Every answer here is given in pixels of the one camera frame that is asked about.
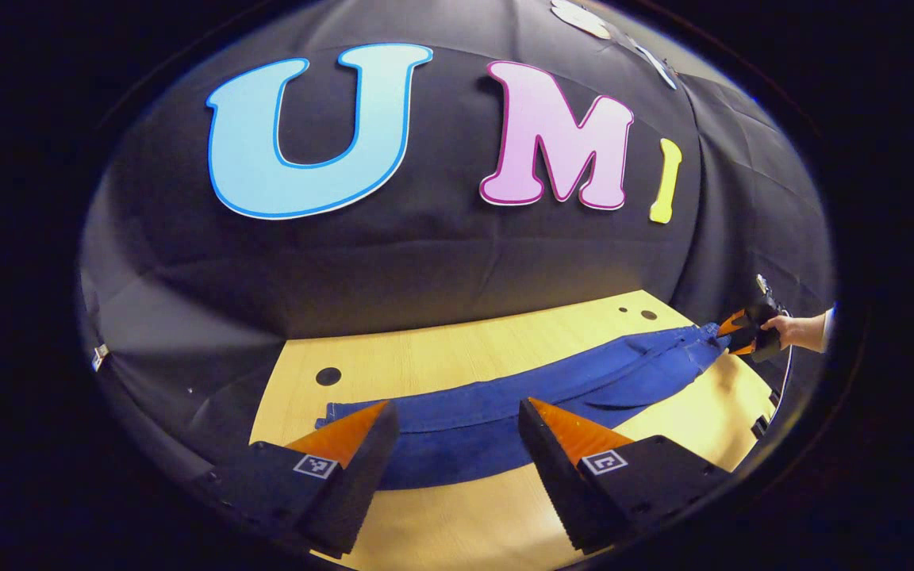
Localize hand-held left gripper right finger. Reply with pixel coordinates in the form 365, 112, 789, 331
517, 397, 734, 554

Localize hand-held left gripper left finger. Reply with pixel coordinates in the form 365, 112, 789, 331
199, 400, 401, 558

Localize blue jeans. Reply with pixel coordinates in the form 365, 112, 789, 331
316, 321, 735, 491

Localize black backdrop cloth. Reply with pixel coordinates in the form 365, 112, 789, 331
80, 0, 837, 492

